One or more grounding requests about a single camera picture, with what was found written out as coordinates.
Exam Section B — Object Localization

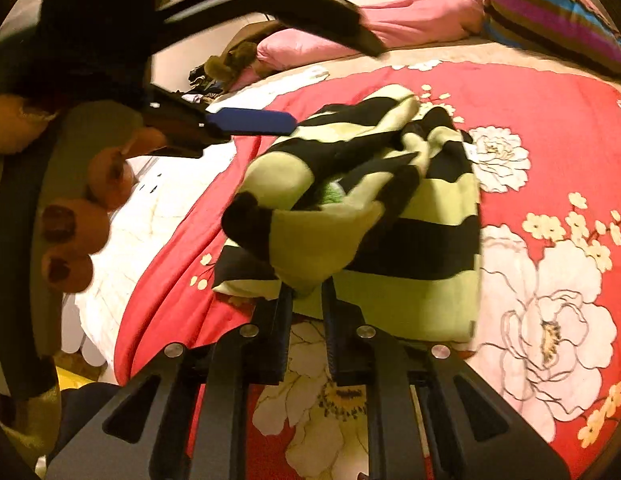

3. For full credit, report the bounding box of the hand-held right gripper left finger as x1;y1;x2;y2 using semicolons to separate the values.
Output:
45;280;296;480

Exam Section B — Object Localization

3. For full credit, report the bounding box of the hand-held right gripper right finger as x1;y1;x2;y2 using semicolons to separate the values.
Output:
321;277;571;480

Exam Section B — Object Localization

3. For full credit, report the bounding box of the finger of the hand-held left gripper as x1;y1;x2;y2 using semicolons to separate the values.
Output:
143;85;298;158
160;0;386;58

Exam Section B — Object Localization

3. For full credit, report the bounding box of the green black striped frog sweater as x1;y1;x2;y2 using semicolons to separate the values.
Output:
213;84;484;346

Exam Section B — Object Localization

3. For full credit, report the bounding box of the pile of dark clothes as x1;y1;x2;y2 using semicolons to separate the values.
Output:
188;62;226;103

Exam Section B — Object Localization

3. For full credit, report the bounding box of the person's left hand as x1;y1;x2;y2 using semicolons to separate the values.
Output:
0;94;167;294

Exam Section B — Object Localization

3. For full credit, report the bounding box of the brown plush toy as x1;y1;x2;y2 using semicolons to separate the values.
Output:
204;40;258;83

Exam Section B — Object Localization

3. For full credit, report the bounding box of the pink duvet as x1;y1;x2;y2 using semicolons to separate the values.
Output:
255;0;486;78

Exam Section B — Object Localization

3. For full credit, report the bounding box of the peach plush blanket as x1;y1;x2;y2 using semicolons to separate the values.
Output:
60;67;331;368

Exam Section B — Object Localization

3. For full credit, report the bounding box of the multicolour striped pillow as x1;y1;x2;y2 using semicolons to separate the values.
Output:
478;0;621;78

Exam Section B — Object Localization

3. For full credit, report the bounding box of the red floral quilt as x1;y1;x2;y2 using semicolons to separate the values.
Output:
113;60;621;480

